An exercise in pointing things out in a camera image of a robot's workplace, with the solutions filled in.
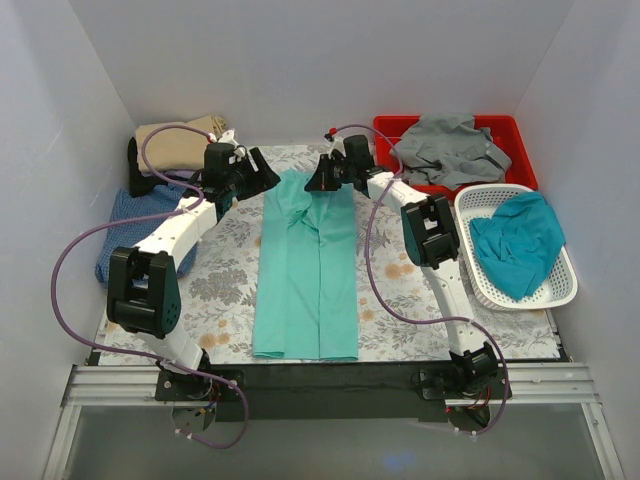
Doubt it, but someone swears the mint green t shirt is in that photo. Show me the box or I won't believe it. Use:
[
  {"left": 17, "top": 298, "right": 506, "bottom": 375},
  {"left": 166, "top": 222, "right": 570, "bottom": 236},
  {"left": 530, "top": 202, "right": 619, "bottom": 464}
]
[{"left": 252, "top": 170, "right": 359, "bottom": 361}]

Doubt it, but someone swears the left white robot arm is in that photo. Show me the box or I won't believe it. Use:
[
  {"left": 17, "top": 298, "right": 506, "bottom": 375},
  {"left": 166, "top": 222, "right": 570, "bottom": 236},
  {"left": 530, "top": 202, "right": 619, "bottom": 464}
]
[{"left": 106, "top": 140, "right": 280, "bottom": 400}]

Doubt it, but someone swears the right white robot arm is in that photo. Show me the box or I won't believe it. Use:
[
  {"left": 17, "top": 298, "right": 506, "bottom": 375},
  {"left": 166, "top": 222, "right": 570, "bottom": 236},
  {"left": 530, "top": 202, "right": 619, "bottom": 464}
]
[{"left": 305, "top": 132, "right": 499, "bottom": 398}]

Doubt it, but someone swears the folded lavender shirt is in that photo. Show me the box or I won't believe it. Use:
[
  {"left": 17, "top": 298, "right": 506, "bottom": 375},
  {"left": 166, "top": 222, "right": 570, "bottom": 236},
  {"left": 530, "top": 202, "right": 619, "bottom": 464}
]
[{"left": 142, "top": 169, "right": 203, "bottom": 184}]

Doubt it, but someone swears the folded beige shirt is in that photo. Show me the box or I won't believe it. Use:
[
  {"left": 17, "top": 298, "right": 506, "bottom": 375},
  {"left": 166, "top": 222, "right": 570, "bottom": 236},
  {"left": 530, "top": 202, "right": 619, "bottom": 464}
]
[{"left": 145, "top": 115, "right": 228, "bottom": 172}]

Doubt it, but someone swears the blue checkered shirt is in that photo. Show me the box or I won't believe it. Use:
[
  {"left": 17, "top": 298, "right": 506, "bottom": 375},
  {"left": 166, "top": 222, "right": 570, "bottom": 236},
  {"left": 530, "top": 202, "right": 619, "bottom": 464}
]
[{"left": 95, "top": 182, "right": 199, "bottom": 289}]

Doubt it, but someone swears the folded black garment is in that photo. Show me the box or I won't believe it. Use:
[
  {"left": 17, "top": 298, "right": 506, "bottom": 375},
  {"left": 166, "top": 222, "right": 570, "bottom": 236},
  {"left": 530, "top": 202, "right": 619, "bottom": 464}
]
[{"left": 127, "top": 137, "right": 154, "bottom": 197}]

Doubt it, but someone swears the grey polo shirt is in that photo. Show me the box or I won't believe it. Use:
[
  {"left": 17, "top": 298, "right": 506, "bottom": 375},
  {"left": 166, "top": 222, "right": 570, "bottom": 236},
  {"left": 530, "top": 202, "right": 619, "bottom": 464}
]
[{"left": 390, "top": 114, "right": 512, "bottom": 191}]

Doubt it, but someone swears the red plastic tray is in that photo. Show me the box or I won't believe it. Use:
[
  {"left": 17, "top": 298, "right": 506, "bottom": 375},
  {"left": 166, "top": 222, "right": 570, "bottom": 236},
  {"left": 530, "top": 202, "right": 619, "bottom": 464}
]
[{"left": 373, "top": 115, "right": 538, "bottom": 190}]

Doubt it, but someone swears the floral patterned table mat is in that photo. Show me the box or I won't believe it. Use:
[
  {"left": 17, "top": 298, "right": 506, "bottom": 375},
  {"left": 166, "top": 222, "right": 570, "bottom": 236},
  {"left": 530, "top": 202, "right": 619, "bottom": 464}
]
[{"left": 99, "top": 143, "right": 561, "bottom": 364}]

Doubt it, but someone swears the teal blue t shirt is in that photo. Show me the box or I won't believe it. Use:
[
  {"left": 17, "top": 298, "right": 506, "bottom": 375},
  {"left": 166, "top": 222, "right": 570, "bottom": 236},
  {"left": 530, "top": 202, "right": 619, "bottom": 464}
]
[{"left": 469, "top": 192, "right": 565, "bottom": 301}]

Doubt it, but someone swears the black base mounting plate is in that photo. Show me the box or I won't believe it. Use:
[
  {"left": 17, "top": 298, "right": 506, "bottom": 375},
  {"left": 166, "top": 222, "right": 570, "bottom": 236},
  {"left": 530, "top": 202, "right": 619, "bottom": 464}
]
[{"left": 154, "top": 360, "right": 512, "bottom": 424}]

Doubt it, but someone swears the white plastic basket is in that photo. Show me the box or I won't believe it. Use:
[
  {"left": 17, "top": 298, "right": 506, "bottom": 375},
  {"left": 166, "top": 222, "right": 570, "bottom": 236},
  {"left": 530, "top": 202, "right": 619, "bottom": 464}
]
[{"left": 454, "top": 183, "right": 578, "bottom": 311}]

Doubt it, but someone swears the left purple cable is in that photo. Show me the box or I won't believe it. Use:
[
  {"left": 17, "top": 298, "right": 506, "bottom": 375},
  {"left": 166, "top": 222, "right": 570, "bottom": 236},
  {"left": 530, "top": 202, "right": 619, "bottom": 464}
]
[{"left": 49, "top": 124, "right": 250, "bottom": 450}]

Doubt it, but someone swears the purple cable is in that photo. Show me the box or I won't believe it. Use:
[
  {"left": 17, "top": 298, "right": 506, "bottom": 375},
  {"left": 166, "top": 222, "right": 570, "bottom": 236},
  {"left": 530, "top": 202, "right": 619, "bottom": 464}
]
[
  {"left": 49, "top": 124, "right": 250, "bottom": 450},
  {"left": 324, "top": 123, "right": 511, "bottom": 437}
]

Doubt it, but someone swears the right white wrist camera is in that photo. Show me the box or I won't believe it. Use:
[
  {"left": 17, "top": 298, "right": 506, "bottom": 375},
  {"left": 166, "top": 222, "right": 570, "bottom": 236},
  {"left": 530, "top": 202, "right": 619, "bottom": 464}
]
[{"left": 324, "top": 128, "right": 346, "bottom": 161}]

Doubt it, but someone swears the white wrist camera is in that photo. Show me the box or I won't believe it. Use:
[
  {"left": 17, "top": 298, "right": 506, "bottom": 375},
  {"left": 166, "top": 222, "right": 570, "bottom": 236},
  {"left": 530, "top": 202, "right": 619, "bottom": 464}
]
[
  {"left": 324, "top": 128, "right": 346, "bottom": 161},
  {"left": 207, "top": 129, "right": 247, "bottom": 158}
]

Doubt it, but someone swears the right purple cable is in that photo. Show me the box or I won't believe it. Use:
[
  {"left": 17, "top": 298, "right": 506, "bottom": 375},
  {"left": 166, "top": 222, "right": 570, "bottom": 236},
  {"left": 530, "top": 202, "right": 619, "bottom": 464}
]
[{"left": 324, "top": 123, "right": 511, "bottom": 437}]

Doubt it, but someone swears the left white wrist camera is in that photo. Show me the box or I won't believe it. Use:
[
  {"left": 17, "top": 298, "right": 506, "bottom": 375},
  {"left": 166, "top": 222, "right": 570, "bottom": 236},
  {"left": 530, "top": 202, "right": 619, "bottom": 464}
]
[{"left": 207, "top": 129, "right": 247, "bottom": 158}]

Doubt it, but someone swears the aluminium frame rail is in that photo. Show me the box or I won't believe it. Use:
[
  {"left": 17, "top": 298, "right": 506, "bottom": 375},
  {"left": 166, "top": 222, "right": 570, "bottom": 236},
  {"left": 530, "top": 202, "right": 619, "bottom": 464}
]
[{"left": 44, "top": 362, "right": 624, "bottom": 479}]

